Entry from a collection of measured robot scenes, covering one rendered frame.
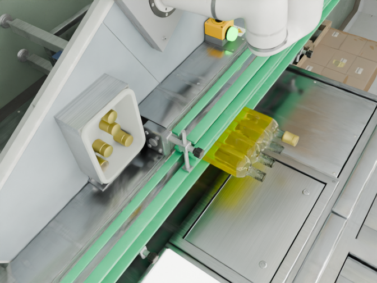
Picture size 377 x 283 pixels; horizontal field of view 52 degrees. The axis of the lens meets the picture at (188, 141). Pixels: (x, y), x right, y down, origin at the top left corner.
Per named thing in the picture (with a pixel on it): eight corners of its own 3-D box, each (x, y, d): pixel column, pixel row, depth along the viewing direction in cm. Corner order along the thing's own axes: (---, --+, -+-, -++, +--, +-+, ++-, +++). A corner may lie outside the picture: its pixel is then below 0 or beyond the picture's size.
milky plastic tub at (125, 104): (82, 173, 105) (105, 188, 101) (54, 117, 88) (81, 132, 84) (124, 131, 113) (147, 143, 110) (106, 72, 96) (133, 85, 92)
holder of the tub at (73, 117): (86, 182, 109) (106, 195, 106) (53, 116, 88) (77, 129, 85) (126, 141, 118) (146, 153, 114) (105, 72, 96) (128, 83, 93)
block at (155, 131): (145, 147, 116) (164, 158, 113) (140, 127, 108) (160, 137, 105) (153, 140, 117) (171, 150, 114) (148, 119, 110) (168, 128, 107)
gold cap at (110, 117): (93, 110, 95) (106, 117, 94) (102, 101, 97) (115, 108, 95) (97, 119, 98) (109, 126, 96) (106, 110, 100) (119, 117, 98)
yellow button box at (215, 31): (203, 40, 130) (222, 47, 127) (202, 21, 125) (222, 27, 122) (215, 29, 134) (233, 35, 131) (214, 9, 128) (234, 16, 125)
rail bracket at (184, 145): (165, 161, 114) (200, 181, 109) (157, 123, 101) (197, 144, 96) (171, 154, 116) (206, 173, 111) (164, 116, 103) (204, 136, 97)
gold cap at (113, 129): (97, 123, 99) (109, 130, 97) (106, 114, 100) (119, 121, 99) (100, 132, 102) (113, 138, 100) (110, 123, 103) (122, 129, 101)
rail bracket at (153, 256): (118, 247, 115) (153, 273, 109) (113, 237, 109) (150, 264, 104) (127, 237, 117) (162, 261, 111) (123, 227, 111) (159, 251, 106)
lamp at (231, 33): (224, 42, 127) (232, 45, 126) (224, 30, 124) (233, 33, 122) (231, 35, 129) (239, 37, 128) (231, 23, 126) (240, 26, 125)
